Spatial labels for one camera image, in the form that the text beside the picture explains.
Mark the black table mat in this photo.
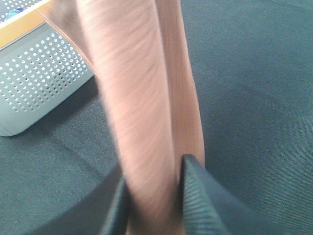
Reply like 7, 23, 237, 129
0, 0, 313, 235

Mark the grey perforated basket orange rim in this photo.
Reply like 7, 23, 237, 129
0, 0, 93, 137

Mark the brown towel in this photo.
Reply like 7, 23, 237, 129
40, 0, 205, 235

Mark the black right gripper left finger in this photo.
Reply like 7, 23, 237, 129
99, 177, 130, 235

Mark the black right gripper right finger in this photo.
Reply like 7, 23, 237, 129
181, 155, 259, 235

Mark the blue towel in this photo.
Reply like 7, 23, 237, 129
5, 7, 25, 20

